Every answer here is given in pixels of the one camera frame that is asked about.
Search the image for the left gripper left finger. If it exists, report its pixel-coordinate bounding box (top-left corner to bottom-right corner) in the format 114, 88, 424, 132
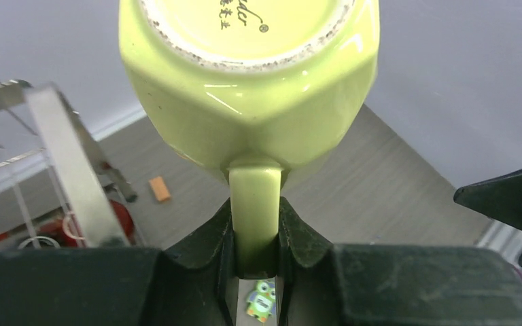
0, 203, 237, 325

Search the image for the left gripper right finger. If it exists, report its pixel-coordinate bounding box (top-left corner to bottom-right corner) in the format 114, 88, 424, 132
277, 198, 522, 325

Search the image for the lime green mug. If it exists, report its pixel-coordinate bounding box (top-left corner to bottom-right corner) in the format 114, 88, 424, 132
118, 1, 381, 279

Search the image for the steel two-tier dish rack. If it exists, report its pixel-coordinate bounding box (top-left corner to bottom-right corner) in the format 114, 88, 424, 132
0, 79, 138, 248

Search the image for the green owl toy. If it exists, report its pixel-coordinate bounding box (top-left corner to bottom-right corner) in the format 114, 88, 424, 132
246, 279, 277, 323

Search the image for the small wooden block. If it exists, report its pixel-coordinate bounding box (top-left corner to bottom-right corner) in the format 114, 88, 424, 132
149, 176, 171, 202

